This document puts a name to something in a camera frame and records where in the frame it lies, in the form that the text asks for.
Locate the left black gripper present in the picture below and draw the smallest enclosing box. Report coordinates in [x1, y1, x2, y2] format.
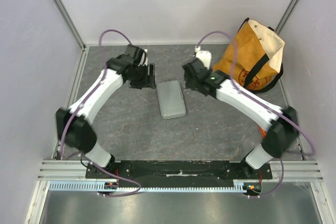
[129, 63, 156, 90]

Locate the grey plastic tool case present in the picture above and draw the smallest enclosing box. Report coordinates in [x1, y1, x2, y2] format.
[156, 80, 187, 120]

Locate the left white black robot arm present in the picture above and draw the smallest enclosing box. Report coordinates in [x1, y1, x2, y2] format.
[56, 45, 156, 178]

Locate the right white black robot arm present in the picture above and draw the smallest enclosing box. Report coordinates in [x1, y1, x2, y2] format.
[183, 58, 299, 179]

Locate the brown canvas tote bag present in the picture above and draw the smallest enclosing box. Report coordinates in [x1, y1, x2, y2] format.
[214, 18, 285, 93]

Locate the orange printed box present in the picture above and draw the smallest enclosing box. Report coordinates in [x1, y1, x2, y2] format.
[258, 126, 266, 138]

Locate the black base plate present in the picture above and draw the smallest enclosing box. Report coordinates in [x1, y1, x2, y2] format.
[86, 161, 272, 180]

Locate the blue grey cable duct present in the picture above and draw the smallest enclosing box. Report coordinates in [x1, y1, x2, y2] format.
[49, 180, 249, 192]

